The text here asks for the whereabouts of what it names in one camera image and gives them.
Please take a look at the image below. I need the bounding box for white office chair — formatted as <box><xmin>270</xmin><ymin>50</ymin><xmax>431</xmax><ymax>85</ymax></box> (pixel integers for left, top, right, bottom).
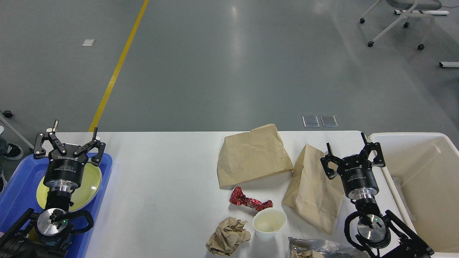
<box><xmin>367</xmin><ymin>0</ymin><xmax>449</xmax><ymax>51</ymax></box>

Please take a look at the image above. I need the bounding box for clear floor plate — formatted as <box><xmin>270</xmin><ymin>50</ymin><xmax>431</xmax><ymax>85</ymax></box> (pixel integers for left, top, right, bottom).
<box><xmin>302</xmin><ymin>115</ymin><xmax>320</xmax><ymax>128</ymax></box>
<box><xmin>320</xmin><ymin>115</ymin><xmax>338</xmax><ymax>127</ymax></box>

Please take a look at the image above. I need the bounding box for right clear floor plate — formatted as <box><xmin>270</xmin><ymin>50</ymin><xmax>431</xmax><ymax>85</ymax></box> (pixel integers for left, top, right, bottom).
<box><xmin>320</xmin><ymin>115</ymin><xmax>338</xmax><ymax>127</ymax></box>

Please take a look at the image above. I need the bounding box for left clear floor plate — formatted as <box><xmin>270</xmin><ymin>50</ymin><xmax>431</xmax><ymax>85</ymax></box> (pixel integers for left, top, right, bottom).
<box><xmin>302</xmin><ymin>115</ymin><xmax>320</xmax><ymax>128</ymax></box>

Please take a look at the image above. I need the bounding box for beige plastic bin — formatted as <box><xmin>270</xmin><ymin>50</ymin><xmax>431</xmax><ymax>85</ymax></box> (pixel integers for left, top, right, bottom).
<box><xmin>369</xmin><ymin>132</ymin><xmax>459</xmax><ymax>258</ymax></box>

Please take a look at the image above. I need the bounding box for white floor rail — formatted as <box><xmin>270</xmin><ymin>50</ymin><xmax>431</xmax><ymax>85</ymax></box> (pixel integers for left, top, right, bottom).
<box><xmin>439</xmin><ymin>61</ymin><xmax>459</xmax><ymax>68</ymax></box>

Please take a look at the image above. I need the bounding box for white paper cup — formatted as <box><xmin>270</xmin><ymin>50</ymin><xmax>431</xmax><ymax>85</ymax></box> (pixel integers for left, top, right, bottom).
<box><xmin>252</xmin><ymin>207</ymin><xmax>287</xmax><ymax>242</ymax></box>

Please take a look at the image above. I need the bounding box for blue plastic tray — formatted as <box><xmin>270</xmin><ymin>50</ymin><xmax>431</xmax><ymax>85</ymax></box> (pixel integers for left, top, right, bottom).
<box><xmin>0</xmin><ymin>154</ymin><xmax>113</xmax><ymax>258</ymax></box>

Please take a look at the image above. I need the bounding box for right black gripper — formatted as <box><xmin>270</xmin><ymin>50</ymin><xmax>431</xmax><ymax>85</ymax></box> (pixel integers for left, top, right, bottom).
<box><xmin>320</xmin><ymin>132</ymin><xmax>386</xmax><ymax>199</ymax></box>

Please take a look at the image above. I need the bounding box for red foil wrapper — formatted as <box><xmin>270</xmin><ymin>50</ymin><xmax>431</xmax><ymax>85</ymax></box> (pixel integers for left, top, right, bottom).
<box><xmin>229</xmin><ymin>186</ymin><xmax>273</xmax><ymax>212</ymax></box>

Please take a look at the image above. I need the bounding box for dark teal mug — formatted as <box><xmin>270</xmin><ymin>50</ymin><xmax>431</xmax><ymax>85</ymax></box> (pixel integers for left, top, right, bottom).
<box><xmin>28</xmin><ymin>228</ymin><xmax>74</xmax><ymax>250</ymax></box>

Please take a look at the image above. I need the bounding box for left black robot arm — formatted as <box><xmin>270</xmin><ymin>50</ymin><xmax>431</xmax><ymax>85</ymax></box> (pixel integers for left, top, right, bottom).
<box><xmin>1</xmin><ymin>120</ymin><xmax>105</xmax><ymax>258</ymax></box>

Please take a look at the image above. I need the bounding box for crumpled brown paper ball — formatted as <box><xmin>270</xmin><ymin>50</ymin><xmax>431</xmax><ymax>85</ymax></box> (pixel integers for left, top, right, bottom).
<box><xmin>205</xmin><ymin>217</ymin><xmax>251</xmax><ymax>256</ymax></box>

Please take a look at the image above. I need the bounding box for yellow plastic plate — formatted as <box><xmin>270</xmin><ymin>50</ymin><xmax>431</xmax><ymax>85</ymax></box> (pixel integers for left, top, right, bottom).
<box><xmin>36</xmin><ymin>164</ymin><xmax>102</xmax><ymax>212</ymax></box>

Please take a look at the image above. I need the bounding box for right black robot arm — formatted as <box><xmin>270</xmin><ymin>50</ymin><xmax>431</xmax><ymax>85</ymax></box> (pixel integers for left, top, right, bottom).
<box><xmin>320</xmin><ymin>133</ymin><xmax>434</xmax><ymax>258</ymax></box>

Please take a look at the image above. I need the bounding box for large paper bag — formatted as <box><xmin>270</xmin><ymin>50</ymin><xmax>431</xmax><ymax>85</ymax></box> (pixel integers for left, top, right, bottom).
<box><xmin>217</xmin><ymin>124</ymin><xmax>294</xmax><ymax>188</ymax></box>

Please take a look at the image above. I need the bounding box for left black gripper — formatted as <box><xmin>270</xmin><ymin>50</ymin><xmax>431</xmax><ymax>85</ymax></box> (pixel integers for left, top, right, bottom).
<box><xmin>33</xmin><ymin>120</ymin><xmax>107</xmax><ymax>194</ymax></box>

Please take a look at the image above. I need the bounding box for clear plastic bag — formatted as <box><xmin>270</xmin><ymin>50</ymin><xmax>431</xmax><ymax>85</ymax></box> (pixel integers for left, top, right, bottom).
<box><xmin>288</xmin><ymin>237</ymin><xmax>369</xmax><ymax>258</ymax></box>

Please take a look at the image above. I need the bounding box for black white sneaker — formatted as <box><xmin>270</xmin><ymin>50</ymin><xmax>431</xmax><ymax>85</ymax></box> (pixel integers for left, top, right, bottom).
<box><xmin>4</xmin><ymin>143</ymin><xmax>24</xmax><ymax>161</ymax></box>

